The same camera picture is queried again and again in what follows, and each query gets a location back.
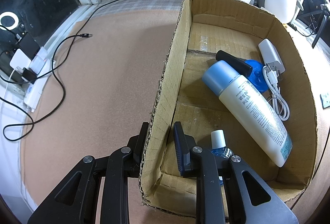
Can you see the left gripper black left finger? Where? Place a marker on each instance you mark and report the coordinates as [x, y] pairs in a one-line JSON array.
[[139, 146]]

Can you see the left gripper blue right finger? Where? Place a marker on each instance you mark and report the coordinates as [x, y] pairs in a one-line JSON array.
[[183, 144]]

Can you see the cardboard box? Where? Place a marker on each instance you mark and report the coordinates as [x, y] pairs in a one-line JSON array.
[[205, 96]]

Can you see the white USB wall charger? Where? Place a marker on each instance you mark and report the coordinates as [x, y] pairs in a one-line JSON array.
[[271, 56]]

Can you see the small blue liquid bottle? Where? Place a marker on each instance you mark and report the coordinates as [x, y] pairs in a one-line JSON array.
[[219, 149]]

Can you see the white bottle with blue cap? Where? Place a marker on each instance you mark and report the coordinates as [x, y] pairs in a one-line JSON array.
[[250, 109]]

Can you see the black cylindrical tube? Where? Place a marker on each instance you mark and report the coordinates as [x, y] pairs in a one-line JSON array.
[[239, 65]]

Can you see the blue round lid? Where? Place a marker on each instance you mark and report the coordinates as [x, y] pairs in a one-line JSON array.
[[256, 77]]

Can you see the white power strip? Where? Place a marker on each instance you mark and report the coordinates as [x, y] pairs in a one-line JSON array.
[[42, 64]]

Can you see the black plug adapter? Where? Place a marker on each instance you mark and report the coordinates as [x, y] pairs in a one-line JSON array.
[[26, 74]]

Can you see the checkered white mat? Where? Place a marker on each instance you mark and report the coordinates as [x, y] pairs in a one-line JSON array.
[[123, 6]]

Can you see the white power adapter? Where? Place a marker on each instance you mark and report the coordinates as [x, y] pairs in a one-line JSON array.
[[20, 61]]

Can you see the black tripod stand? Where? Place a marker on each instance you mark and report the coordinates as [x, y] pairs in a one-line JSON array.
[[318, 24]]

